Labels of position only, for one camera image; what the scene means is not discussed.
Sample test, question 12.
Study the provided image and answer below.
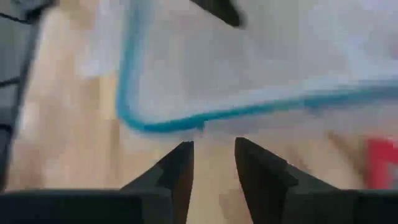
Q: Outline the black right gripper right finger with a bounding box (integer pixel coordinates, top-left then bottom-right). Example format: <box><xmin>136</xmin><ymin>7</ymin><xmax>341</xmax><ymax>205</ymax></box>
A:
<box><xmin>234</xmin><ymin>136</ymin><xmax>398</xmax><ymax>224</ymax></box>

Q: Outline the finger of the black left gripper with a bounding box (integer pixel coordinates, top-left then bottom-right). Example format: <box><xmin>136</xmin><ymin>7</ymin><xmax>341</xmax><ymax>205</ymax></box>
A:
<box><xmin>189</xmin><ymin>0</ymin><xmax>247</xmax><ymax>29</ymax></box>

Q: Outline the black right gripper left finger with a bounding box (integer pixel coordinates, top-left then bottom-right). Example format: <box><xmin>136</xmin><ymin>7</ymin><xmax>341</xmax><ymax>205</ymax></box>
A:
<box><xmin>0</xmin><ymin>141</ymin><xmax>195</xmax><ymax>224</ymax></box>

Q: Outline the clear plastic container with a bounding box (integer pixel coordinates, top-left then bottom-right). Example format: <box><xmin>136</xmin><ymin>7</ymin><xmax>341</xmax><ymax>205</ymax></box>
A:
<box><xmin>77</xmin><ymin>0</ymin><xmax>398</xmax><ymax>137</ymax></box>

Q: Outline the red KitKat bar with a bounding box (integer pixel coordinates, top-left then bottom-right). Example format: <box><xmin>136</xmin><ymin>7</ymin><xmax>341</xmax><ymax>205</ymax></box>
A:
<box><xmin>363</xmin><ymin>138</ymin><xmax>398</xmax><ymax>190</ymax></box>

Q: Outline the black table frame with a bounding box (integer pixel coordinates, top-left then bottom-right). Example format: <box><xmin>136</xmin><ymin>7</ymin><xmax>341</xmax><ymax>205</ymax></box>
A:
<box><xmin>0</xmin><ymin>0</ymin><xmax>59</xmax><ymax>191</ymax></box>

